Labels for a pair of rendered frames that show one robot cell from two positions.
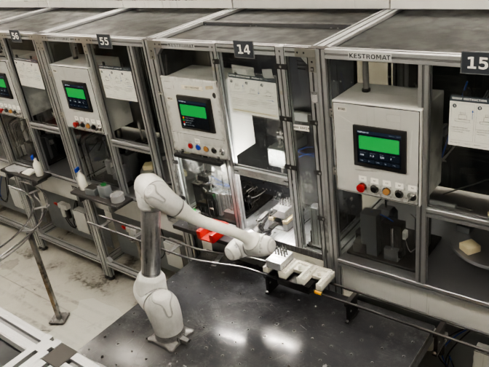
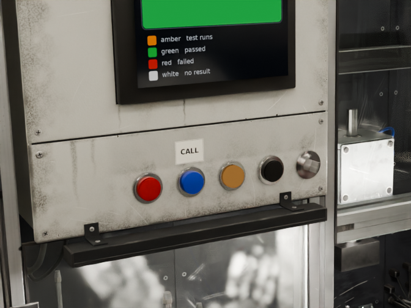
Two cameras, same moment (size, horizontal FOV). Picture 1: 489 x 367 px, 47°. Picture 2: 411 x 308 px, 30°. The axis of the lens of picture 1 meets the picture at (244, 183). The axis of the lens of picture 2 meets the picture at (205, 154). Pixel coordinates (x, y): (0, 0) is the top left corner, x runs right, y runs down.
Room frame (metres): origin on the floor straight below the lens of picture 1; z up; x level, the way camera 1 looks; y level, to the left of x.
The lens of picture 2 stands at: (2.60, 1.11, 1.66)
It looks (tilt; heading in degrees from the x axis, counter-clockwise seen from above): 12 degrees down; 293
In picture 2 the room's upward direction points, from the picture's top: 2 degrees counter-clockwise
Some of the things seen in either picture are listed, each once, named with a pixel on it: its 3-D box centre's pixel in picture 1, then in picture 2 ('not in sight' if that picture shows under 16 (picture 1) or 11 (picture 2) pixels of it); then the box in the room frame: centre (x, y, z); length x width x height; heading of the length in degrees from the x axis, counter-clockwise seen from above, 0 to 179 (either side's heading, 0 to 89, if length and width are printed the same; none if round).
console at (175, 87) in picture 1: (207, 111); (153, 37); (3.09, 0.15, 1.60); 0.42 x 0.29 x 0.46; 49
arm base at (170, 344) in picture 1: (172, 333); not in sight; (2.28, 0.48, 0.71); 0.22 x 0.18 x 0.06; 49
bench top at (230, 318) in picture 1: (250, 341); not in sight; (2.18, 0.08, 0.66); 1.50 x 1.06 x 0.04; 49
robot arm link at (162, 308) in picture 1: (164, 310); not in sight; (2.30, 0.50, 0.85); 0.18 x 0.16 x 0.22; 27
